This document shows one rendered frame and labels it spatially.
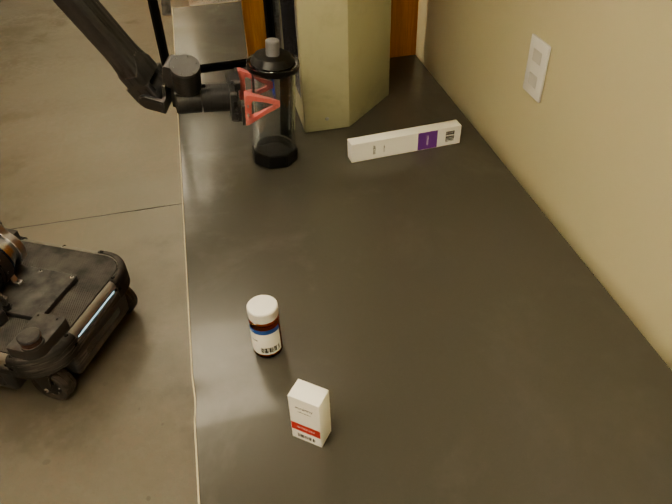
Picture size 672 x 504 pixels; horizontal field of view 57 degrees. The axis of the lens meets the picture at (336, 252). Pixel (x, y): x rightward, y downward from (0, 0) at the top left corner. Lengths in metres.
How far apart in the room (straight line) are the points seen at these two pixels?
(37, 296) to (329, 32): 1.37
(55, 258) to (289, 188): 1.32
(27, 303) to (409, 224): 1.45
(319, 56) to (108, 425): 1.35
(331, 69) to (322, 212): 0.37
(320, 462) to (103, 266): 1.62
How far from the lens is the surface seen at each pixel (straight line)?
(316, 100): 1.48
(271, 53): 1.29
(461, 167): 1.39
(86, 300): 2.24
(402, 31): 1.88
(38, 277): 2.37
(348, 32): 1.43
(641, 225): 1.09
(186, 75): 1.24
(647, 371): 1.04
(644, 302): 1.12
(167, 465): 2.03
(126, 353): 2.35
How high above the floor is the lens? 1.68
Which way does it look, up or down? 40 degrees down
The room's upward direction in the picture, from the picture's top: 2 degrees counter-clockwise
